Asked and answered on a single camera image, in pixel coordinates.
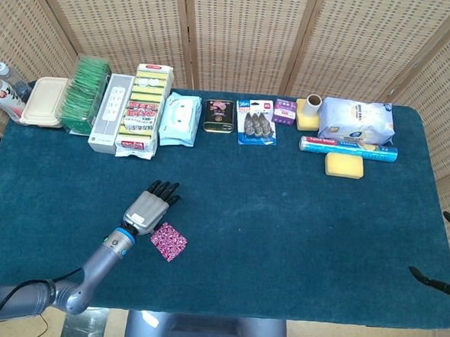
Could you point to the white paper roll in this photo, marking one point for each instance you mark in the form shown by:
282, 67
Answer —
314, 105

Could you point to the small purple box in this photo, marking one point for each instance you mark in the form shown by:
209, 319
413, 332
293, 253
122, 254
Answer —
284, 112

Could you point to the oblong yellow sponge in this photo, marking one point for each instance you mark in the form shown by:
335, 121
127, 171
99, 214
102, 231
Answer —
343, 165

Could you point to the black gold meat can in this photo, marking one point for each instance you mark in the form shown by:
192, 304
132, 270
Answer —
219, 116

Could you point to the beige lidded food container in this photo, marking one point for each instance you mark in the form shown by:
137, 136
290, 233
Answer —
42, 102

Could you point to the square yellow sponge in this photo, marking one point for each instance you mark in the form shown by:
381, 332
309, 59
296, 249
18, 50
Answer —
302, 121

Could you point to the wicker folding screen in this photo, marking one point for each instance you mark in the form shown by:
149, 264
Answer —
248, 36

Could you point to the blue blister pack of hooks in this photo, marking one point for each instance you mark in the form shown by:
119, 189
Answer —
256, 122

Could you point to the teal table cloth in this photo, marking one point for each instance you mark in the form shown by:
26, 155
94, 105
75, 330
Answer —
263, 224

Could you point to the long white cardboard box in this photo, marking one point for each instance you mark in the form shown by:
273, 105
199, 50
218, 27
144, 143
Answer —
105, 130

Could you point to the clear box green tea bags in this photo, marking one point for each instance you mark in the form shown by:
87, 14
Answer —
80, 98

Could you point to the shiny metal plate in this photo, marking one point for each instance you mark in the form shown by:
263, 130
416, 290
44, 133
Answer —
89, 326

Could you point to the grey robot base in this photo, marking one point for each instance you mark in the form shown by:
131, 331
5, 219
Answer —
207, 333

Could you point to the blue food wrap roll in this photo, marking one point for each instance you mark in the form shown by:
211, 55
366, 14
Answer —
348, 148

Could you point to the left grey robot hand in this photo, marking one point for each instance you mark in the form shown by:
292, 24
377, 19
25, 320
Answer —
148, 211

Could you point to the yellow sponge multipack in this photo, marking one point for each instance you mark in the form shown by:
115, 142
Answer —
144, 110

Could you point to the large white tissue pack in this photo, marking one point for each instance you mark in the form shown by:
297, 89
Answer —
358, 121

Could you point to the light blue wet wipes pack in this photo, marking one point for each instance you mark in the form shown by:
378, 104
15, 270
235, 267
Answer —
180, 120

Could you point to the clear bottle white cap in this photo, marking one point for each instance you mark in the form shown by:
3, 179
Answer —
9, 77

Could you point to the pink patterned packet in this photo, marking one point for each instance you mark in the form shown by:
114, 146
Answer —
169, 242

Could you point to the white bottle red label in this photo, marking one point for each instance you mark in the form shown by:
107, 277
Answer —
4, 99

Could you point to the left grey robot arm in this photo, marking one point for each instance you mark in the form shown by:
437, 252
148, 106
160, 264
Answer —
101, 260

